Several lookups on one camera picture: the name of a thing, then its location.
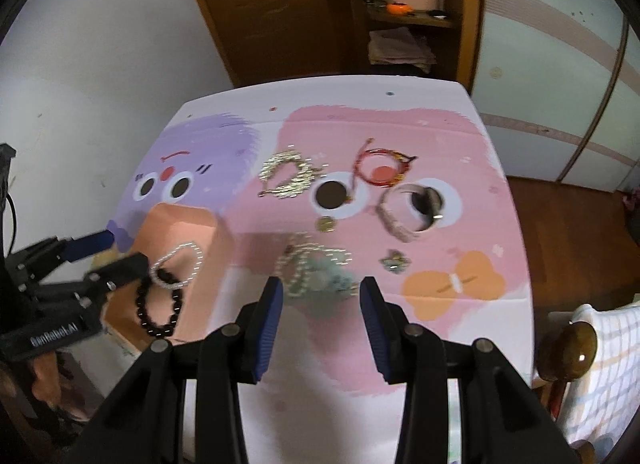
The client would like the white pearl bracelet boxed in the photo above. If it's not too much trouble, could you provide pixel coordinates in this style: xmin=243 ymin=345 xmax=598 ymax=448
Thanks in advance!
xmin=148 ymin=241 xmax=205 ymax=292

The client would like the green flower earring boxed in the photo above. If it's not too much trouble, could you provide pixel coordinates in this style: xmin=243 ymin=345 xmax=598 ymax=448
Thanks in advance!
xmin=326 ymin=265 xmax=359 ymax=297

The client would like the long pearl necklace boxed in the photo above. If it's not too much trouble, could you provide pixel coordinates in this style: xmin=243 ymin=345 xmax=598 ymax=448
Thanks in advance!
xmin=273 ymin=233 xmax=354 ymax=301

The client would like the grey flower earring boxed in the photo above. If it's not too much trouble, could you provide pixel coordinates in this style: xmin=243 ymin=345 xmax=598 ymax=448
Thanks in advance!
xmin=380 ymin=249 xmax=411 ymax=274

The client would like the pink plastic tray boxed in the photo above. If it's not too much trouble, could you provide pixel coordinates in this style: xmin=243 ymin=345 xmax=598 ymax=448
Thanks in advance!
xmin=96 ymin=203 xmax=233 ymax=351

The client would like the black bead bracelet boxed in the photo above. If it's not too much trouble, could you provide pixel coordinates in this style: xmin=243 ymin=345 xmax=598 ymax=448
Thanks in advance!
xmin=134 ymin=267 xmax=185 ymax=339

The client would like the pink smart watch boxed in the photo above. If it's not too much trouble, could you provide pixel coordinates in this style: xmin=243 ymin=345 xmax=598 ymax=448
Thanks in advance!
xmin=375 ymin=183 xmax=445 ymax=243

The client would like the gold leaf hair comb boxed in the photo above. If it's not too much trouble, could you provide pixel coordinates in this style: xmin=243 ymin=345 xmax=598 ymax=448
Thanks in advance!
xmin=258 ymin=147 xmax=328 ymax=199

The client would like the red string bracelet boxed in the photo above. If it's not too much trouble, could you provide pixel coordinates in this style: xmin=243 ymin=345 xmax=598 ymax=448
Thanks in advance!
xmin=344 ymin=137 xmax=419 ymax=205

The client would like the left hand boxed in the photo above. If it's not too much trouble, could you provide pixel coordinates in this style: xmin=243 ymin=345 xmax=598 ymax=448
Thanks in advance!
xmin=30 ymin=352 xmax=88 ymax=423

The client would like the cartoon monster tablecloth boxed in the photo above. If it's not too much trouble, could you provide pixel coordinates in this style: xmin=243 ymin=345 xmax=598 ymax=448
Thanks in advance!
xmin=110 ymin=76 xmax=533 ymax=463

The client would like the folded cloth on shelf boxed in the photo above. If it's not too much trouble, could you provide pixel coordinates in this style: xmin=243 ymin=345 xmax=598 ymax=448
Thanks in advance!
xmin=368 ymin=27 xmax=437 ymax=74

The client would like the brown wooden door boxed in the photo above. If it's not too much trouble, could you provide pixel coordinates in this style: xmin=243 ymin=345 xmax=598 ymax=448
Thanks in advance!
xmin=196 ymin=0 xmax=358 ymax=86

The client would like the light blue wardrobe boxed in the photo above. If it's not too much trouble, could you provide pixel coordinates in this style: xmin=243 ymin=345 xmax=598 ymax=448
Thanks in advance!
xmin=472 ymin=0 xmax=639 ymax=192

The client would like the orange fruit ornament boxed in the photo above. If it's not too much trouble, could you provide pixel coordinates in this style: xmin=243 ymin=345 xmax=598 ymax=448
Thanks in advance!
xmin=386 ymin=3 xmax=413 ymax=16

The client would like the wooden corner shelf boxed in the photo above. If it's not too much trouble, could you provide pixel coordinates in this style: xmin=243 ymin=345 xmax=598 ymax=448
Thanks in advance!
xmin=352 ymin=0 xmax=485 ymax=90

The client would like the wooden bed post knob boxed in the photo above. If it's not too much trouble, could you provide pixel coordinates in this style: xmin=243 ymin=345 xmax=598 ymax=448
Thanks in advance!
xmin=535 ymin=322 xmax=598 ymax=383

